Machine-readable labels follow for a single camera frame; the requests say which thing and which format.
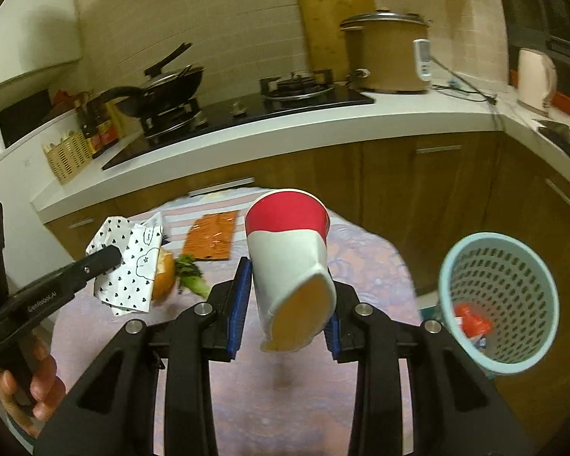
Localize green lettuce leaf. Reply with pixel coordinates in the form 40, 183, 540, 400
175, 253, 211, 299

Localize orange snack wrapper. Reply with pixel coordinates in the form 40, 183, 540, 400
182, 210, 238, 260

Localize wooden kitchen cabinets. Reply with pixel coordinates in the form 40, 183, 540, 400
48, 132, 570, 446

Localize light blue plastic basket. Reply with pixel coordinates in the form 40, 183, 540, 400
437, 232, 560, 376

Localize beige utensil basket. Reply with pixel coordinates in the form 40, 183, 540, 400
43, 131, 92, 185

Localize white timer plug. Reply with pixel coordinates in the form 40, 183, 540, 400
413, 38, 432, 82

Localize black power cable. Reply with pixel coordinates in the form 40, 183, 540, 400
429, 55, 505, 132

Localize red trash in basket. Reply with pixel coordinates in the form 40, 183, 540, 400
454, 302, 493, 350

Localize white heart-print paper wrapper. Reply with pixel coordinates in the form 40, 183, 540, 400
85, 211, 163, 316

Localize dark sauce bottle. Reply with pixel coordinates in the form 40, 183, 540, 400
75, 92, 119, 158

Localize floral pink tablecloth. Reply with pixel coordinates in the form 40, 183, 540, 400
51, 189, 422, 456

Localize bread bun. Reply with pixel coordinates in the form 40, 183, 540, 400
152, 248, 176, 302

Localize red white paper cup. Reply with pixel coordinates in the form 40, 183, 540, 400
245, 188, 337, 352

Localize black wok pan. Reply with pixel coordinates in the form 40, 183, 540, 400
95, 42, 204, 119

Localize person's left hand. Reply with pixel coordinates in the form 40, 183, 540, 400
0, 334, 67, 440

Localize beige rice cooker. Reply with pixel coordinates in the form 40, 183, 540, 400
340, 10, 431, 94

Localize wooden cutting board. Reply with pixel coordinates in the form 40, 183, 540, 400
296, 0, 376, 81

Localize white electric kettle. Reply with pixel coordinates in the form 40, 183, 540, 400
517, 48, 557, 116

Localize black gas stove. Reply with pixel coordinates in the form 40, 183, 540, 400
101, 69, 375, 171

